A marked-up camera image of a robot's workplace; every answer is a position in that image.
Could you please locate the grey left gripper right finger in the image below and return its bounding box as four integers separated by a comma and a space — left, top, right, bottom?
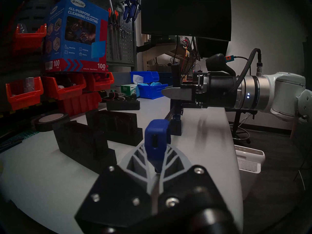
156, 143, 237, 213

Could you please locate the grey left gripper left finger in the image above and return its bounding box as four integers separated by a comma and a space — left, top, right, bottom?
75, 143, 157, 233

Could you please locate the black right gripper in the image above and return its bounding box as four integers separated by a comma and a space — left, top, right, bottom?
162, 71, 238, 109

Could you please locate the blue bar clamp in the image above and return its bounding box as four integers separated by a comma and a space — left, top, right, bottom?
145, 63, 183, 174

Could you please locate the black notched printed block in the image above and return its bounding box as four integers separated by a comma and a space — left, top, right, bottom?
107, 99, 141, 111

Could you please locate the black stepped printed piece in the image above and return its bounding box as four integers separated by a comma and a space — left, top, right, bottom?
52, 121, 117, 175

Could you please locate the black tall printed piece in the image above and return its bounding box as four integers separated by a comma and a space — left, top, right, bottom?
85, 110, 143, 146

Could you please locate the blue spring clamp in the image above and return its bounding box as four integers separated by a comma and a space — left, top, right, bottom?
122, 0, 142, 23

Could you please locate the blue storage bin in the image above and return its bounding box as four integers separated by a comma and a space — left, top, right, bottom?
138, 83, 168, 100
130, 71, 159, 84

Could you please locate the green white tissue box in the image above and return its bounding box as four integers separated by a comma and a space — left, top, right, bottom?
121, 75, 144, 97

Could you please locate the white air purifier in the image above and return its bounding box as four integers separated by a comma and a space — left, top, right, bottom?
234, 145, 266, 200

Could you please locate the black stool base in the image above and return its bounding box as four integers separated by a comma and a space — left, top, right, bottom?
230, 109, 258, 144

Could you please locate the red storage bin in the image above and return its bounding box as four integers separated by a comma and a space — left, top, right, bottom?
5, 76, 44, 111
13, 23, 47, 52
83, 72, 115, 92
41, 74, 87, 100

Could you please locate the metal hanging hook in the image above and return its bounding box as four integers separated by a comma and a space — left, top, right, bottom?
119, 29, 134, 39

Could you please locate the black monitor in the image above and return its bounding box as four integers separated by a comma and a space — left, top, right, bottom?
141, 0, 232, 58

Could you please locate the red nested bins stack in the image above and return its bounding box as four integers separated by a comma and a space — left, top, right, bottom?
57, 91, 102, 117

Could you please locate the black tape roll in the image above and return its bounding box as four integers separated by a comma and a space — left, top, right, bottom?
34, 113, 70, 132

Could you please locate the blue cleaning cloths box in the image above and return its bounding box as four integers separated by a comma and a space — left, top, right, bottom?
44, 0, 109, 73

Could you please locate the green cutting mat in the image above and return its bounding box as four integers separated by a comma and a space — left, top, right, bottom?
0, 131, 40, 153

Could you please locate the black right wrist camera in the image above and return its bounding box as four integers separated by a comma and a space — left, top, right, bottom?
205, 53, 237, 77

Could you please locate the dark grey tool wall panel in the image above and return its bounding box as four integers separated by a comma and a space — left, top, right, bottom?
15, 0, 137, 66

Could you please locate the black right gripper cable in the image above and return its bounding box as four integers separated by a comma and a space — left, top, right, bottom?
230, 48, 262, 92

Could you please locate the orange handled screwdriver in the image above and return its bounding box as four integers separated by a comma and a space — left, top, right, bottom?
107, 8, 117, 61
114, 10, 122, 61

